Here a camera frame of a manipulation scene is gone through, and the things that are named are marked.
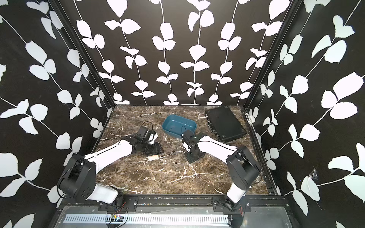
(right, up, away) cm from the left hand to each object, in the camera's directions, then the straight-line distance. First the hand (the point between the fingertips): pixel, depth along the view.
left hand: (162, 149), depth 86 cm
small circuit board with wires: (-20, -32, -15) cm, 40 cm away
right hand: (+17, -5, 0) cm, 18 cm away
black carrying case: (+46, +15, +27) cm, 55 cm away
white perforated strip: (-27, -31, -16) cm, 44 cm away
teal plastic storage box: (+6, +14, +23) cm, 28 cm away
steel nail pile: (+11, -11, +2) cm, 15 cm away
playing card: (-6, -6, +3) cm, 8 cm away
